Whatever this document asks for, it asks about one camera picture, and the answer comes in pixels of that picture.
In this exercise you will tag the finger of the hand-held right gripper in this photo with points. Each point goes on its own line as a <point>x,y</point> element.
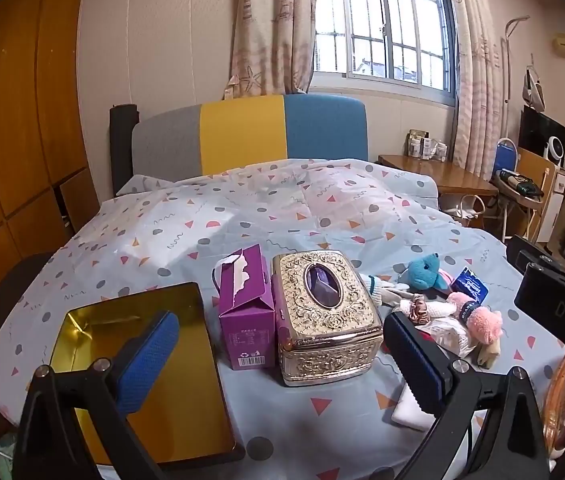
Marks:
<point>522,250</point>

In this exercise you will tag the pink fluffy sock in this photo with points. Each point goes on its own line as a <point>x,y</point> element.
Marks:
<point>482,325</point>

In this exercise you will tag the white desk fan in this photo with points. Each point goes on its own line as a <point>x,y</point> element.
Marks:
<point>553,147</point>

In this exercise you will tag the blue folding chair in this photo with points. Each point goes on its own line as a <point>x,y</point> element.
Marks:
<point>503,157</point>

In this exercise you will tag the round side table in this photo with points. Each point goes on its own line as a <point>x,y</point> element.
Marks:
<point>519,187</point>

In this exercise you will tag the barred window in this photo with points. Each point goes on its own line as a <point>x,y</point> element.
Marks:
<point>382,25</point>

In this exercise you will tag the black monitor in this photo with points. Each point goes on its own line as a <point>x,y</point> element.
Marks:
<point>534,130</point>

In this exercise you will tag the black rolled mat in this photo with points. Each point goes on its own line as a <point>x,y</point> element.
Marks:
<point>123,150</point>

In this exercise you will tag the gold tin tray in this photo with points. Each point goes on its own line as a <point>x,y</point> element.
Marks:
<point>182,410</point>

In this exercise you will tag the cream knit doll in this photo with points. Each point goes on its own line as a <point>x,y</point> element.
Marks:
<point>380,290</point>

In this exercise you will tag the brown satin scrunchie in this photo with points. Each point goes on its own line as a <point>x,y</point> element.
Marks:
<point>409,312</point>

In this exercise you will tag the wooden cabinet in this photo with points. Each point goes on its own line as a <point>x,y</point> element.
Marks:
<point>537,170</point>

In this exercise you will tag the blue plush toy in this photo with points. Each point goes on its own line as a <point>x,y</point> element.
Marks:
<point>422,270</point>

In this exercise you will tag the white sponge block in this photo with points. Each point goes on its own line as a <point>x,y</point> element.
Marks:
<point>405,410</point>

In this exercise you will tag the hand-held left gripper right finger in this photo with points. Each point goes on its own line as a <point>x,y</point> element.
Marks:
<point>415,360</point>

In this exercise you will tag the wooden wardrobe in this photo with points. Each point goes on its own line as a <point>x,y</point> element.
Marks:
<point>17,135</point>

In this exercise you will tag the blue tissue packet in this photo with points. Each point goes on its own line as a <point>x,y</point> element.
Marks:
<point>468,285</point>

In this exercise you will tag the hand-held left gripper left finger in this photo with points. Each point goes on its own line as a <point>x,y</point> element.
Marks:
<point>147,355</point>

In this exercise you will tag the purple tissue box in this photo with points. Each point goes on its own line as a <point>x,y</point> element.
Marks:
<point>245,320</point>

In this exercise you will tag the beige printed curtain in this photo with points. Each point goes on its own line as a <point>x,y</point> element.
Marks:
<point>270,25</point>
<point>477,85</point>

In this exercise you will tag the ornate gold tissue box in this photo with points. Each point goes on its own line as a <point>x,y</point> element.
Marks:
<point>327,330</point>

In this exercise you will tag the hanging bag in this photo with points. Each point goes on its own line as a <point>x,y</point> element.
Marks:
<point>533,92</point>

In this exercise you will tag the white wipes packet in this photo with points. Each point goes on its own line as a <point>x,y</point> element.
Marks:
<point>445,337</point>

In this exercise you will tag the grey yellow blue headboard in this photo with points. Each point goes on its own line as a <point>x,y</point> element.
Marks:
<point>242,130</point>

